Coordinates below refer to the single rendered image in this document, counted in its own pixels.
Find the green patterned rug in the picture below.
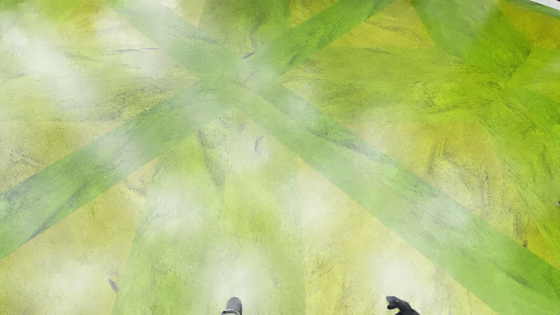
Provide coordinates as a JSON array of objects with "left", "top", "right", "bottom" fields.
[{"left": 0, "top": 0, "right": 560, "bottom": 315}]

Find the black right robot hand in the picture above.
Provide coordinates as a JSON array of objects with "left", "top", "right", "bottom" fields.
[{"left": 386, "top": 296, "right": 420, "bottom": 315}]

